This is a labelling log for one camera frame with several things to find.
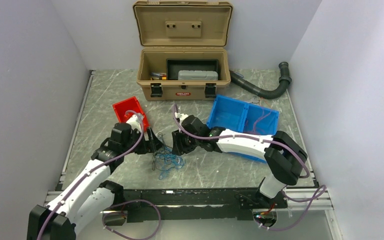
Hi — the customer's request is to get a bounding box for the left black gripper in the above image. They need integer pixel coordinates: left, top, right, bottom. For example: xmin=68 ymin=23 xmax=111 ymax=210
xmin=121 ymin=126 xmax=164 ymax=155

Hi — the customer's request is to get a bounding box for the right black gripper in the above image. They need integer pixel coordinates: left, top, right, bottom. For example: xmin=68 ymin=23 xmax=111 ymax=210
xmin=171 ymin=128 xmax=201 ymax=156

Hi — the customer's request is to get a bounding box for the coloured cable bundle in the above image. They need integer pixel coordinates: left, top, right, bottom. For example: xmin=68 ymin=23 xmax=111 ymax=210
xmin=150 ymin=132 xmax=186 ymax=181

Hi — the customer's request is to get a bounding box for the blue two-compartment plastic bin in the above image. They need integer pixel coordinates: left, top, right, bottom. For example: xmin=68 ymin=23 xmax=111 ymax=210
xmin=206 ymin=95 xmax=279 ymax=163

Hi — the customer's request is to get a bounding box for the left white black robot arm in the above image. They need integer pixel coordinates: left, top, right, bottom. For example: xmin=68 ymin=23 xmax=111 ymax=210
xmin=26 ymin=123 xmax=164 ymax=240

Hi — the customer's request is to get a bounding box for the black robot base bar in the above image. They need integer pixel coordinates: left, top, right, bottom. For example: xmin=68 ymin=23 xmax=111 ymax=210
xmin=105 ymin=187 xmax=288 ymax=225

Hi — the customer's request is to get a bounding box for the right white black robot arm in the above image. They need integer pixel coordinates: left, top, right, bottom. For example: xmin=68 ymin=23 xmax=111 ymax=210
xmin=172 ymin=112 xmax=310 ymax=208

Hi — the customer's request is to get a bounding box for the red plastic bin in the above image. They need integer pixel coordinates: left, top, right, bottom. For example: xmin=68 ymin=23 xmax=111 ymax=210
xmin=112 ymin=96 xmax=150 ymax=128

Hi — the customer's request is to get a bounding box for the yellow orange tool in toolbox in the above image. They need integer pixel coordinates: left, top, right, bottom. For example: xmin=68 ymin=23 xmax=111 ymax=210
xmin=150 ymin=72 xmax=167 ymax=81

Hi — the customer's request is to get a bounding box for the grey case in toolbox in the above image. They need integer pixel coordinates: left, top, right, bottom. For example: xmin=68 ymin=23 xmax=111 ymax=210
xmin=177 ymin=70 xmax=219 ymax=81

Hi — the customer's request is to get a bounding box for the black tray in toolbox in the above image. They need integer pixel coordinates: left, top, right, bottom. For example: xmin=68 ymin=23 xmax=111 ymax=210
xmin=166 ymin=58 xmax=220 ymax=80

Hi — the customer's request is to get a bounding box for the silver wrench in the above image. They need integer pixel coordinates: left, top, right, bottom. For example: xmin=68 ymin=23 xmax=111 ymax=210
xmin=247 ymin=96 xmax=261 ymax=105

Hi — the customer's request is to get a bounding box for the tan plastic toolbox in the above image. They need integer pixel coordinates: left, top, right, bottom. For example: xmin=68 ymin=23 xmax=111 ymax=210
xmin=132 ymin=0 xmax=234 ymax=101

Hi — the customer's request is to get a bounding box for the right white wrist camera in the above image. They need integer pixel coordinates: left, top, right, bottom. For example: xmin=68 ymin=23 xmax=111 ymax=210
xmin=174 ymin=112 xmax=189 ymax=125

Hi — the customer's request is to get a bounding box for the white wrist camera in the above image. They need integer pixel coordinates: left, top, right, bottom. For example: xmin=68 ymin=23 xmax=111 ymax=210
xmin=126 ymin=113 xmax=145 ymax=132
xmin=174 ymin=112 xmax=189 ymax=125

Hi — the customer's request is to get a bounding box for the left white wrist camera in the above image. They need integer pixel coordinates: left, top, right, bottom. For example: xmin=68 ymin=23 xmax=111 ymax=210
xmin=126 ymin=113 xmax=145 ymax=132

